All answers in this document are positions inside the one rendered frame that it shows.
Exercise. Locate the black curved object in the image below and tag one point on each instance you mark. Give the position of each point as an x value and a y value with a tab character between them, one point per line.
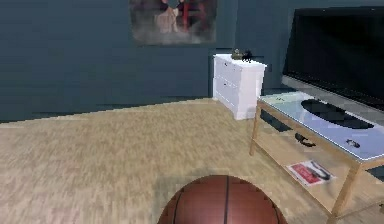
303	140

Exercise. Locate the small black figurine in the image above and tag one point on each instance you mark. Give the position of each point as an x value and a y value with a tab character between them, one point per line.
247	55

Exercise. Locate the red and white magazine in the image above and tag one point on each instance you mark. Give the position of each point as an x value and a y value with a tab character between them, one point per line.
308	172

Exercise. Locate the white chest of drawers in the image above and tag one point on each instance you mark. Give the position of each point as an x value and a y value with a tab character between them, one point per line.
238	85

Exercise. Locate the wooden glass-top television table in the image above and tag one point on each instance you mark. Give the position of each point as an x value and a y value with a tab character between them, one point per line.
320	143

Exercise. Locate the brown basketball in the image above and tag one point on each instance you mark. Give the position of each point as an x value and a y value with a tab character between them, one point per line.
213	203

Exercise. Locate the black television set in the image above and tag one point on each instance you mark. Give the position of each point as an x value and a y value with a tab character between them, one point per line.
336	56

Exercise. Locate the small green figurine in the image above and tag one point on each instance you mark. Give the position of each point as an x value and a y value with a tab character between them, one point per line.
237	54

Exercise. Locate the framed wall picture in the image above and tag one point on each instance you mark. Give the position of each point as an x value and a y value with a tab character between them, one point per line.
173	21

